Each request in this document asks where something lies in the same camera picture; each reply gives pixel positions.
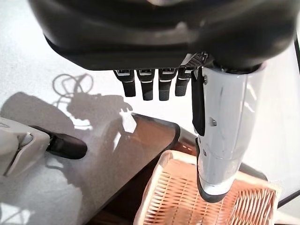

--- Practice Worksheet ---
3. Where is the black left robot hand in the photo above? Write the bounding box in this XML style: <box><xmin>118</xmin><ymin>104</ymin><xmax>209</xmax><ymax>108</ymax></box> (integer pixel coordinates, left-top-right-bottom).
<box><xmin>28</xmin><ymin>0</ymin><xmax>300</xmax><ymax>203</ymax></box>

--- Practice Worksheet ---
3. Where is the brown glossy stool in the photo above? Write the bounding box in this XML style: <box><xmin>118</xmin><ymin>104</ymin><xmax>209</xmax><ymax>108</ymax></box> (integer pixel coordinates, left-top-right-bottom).
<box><xmin>90</xmin><ymin>112</ymin><xmax>269</xmax><ymax>225</ymax></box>

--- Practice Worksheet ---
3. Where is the large rectangular wicker basket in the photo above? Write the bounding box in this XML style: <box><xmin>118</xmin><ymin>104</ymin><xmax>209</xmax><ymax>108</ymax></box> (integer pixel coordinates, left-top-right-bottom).
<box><xmin>135</xmin><ymin>150</ymin><xmax>282</xmax><ymax>225</ymax></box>

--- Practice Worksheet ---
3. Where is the silver left robot leg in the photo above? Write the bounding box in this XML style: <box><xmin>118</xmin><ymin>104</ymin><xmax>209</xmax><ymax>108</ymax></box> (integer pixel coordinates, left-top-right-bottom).
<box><xmin>0</xmin><ymin>116</ymin><xmax>88</xmax><ymax>177</ymax></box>

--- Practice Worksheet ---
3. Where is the coiled white floor cable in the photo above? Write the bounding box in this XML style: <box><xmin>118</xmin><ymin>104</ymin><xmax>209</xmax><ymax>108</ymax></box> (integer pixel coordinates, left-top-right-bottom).
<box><xmin>52</xmin><ymin>73</ymin><xmax>94</xmax><ymax>128</ymax></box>

